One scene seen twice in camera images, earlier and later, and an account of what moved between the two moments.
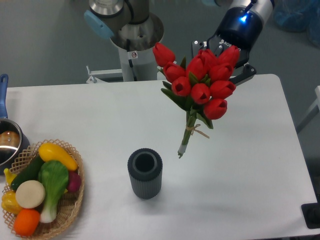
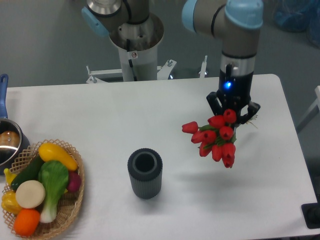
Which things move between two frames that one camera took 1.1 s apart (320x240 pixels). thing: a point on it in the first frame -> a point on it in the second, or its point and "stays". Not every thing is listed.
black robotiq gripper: x=239 y=26 -> x=235 y=92
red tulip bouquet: x=200 y=86 -> x=217 y=138
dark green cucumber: x=30 y=173 stays
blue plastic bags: x=298 y=16 stays
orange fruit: x=26 y=222 stays
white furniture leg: x=312 y=112 stays
